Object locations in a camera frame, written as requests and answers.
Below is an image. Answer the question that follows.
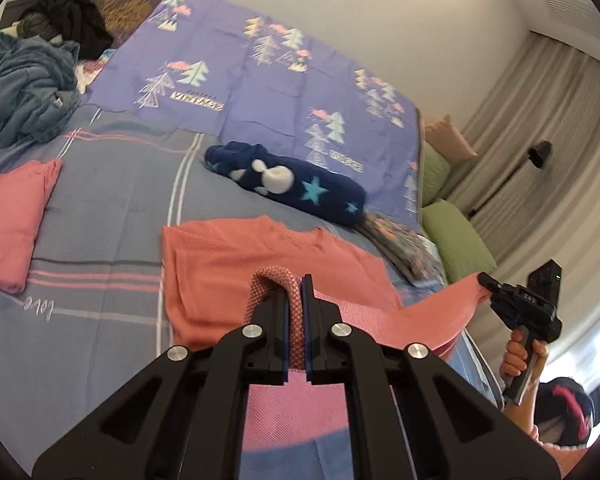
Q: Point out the pink t-shirt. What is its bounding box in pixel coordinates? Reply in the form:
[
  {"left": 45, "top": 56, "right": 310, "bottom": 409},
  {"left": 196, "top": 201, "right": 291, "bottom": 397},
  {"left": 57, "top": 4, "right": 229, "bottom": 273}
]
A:
[{"left": 162, "top": 217, "right": 488, "bottom": 452}]

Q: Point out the person's forearm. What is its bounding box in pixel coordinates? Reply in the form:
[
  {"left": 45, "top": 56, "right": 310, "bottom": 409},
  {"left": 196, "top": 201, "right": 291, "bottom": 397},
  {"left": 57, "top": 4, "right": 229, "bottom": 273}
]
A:
[{"left": 503, "top": 382, "right": 588, "bottom": 478}]

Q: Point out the black clothes pile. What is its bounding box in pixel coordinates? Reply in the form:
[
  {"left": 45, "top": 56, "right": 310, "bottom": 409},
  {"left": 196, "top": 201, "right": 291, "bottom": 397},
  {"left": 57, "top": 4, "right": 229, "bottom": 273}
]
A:
[{"left": 17, "top": 0, "right": 114, "bottom": 61}]

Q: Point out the right hand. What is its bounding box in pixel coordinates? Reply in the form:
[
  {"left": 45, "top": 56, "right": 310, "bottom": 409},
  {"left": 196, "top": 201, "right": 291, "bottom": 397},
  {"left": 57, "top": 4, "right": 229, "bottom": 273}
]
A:
[{"left": 498, "top": 330, "right": 548, "bottom": 386}]

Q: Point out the green cushion near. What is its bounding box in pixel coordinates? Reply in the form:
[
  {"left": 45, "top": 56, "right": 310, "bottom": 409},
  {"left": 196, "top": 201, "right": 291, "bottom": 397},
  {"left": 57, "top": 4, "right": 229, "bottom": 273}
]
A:
[{"left": 422, "top": 200, "right": 496, "bottom": 283}]

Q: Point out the green cushion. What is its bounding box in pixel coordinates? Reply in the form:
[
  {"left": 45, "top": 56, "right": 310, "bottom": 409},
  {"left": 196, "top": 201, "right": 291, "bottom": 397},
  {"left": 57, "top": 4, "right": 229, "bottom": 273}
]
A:
[
  {"left": 422, "top": 143, "right": 451, "bottom": 206},
  {"left": 422, "top": 200, "right": 496, "bottom": 283}
]

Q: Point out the dark red-striped cap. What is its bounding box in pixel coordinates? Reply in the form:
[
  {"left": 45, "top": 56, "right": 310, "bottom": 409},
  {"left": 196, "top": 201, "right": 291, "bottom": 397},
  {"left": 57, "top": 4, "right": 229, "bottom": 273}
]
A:
[{"left": 534, "top": 377, "right": 595, "bottom": 448}]

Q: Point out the beige curtain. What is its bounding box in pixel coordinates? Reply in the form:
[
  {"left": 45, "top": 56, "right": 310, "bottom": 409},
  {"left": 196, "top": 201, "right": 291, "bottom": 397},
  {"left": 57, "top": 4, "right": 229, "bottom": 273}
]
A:
[{"left": 443, "top": 32, "right": 600, "bottom": 359}]

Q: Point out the folded floral patterned garment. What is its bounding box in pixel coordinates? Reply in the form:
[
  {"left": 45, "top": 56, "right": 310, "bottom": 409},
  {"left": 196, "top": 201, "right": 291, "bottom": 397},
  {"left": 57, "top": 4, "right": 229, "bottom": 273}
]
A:
[{"left": 355, "top": 214, "right": 444, "bottom": 288}]

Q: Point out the grey-blue striped bed sheet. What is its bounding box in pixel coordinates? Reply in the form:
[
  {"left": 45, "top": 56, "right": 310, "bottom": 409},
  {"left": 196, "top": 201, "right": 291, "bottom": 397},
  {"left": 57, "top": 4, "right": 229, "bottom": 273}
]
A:
[{"left": 0, "top": 105, "right": 498, "bottom": 470}]

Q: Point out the black floor lamp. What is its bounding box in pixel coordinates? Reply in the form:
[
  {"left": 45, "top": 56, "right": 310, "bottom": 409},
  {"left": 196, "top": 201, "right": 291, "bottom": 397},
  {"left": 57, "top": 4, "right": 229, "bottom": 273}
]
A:
[{"left": 467, "top": 140, "right": 553, "bottom": 220}]

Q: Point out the green cushion far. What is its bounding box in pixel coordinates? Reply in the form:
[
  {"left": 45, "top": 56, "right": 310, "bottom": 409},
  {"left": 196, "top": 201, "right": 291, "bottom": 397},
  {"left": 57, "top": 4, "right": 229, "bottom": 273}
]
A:
[{"left": 422, "top": 143, "right": 451, "bottom": 206}]

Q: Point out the beige cushion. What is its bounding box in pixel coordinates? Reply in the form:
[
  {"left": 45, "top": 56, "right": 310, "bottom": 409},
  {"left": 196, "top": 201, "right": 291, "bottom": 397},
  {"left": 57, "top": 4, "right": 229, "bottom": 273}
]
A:
[{"left": 425, "top": 115, "right": 478, "bottom": 166}]

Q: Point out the navy star plush blanket roll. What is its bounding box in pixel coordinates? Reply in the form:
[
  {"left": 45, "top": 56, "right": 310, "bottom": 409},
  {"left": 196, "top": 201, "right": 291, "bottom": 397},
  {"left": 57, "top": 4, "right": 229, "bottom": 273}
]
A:
[{"left": 204, "top": 141, "right": 366, "bottom": 228}]

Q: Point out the folded pink garment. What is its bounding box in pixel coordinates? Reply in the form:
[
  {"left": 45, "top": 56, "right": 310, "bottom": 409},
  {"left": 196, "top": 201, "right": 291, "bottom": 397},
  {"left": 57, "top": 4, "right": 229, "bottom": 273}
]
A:
[{"left": 0, "top": 158, "right": 62, "bottom": 294}]

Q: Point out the purple tree print pillow cover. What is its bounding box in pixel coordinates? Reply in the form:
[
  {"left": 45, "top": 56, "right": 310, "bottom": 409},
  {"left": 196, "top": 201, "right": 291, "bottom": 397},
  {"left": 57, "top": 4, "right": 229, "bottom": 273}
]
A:
[{"left": 86, "top": 0, "right": 422, "bottom": 226}]

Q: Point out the teal crumpled blanket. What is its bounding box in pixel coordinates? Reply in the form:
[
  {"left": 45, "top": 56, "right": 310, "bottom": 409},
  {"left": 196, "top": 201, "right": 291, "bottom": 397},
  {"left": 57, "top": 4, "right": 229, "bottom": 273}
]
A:
[{"left": 0, "top": 32, "right": 81, "bottom": 150}]

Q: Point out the brown patterned pillow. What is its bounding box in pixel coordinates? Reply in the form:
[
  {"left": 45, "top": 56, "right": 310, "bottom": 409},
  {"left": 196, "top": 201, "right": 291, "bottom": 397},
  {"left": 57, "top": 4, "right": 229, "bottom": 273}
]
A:
[{"left": 92, "top": 0, "right": 162, "bottom": 49}]

